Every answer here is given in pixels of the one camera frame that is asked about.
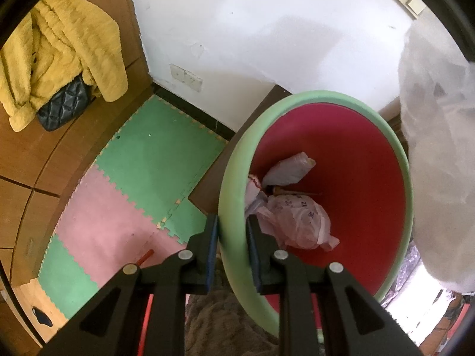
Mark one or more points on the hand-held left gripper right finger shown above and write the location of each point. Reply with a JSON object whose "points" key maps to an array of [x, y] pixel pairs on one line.
{"points": [[254, 256]]}

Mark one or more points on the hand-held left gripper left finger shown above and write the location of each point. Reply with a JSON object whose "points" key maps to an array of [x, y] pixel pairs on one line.
{"points": [[212, 256]]}

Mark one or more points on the white printed plastic bag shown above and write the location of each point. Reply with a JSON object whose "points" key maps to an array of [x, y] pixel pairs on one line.
{"points": [[297, 222]]}

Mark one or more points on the white red wrapper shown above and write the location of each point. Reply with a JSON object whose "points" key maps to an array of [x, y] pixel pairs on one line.
{"points": [[254, 193]]}

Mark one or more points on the pale grey plastic bag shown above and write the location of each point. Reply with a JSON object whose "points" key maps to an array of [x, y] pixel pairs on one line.
{"points": [[289, 168]]}

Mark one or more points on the red bucket green rim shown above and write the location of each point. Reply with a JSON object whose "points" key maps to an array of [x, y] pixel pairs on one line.
{"points": [[352, 148]]}

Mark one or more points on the clear plastic bag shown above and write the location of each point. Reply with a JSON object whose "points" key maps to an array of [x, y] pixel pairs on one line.
{"points": [[438, 155]]}

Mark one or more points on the red plastic rod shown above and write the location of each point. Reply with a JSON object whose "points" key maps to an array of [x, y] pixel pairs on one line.
{"points": [[145, 257]]}

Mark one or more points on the person's brown fleece trousers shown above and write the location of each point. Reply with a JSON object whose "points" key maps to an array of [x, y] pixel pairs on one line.
{"points": [[222, 326]]}

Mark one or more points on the dark wooden nightstand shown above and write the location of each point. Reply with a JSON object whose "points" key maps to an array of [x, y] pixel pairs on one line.
{"points": [[215, 178]]}

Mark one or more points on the pink foam mat tile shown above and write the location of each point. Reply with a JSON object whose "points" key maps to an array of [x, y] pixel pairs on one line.
{"points": [[111, 230]]}

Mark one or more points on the black quilted bag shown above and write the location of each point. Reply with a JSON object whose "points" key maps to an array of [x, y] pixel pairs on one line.
{"points": [[63, 107]]}

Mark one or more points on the yellow fleece jacket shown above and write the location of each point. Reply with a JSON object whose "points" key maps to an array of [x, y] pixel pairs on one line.
{"points": [[66, 44]]}

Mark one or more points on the white wall socket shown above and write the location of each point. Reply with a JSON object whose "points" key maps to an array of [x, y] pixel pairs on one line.
{"points": [[193, 81], [177, 72]]}

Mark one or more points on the beige wall light switch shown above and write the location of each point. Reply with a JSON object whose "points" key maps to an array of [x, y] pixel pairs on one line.
{"points": [[408, 0]]}

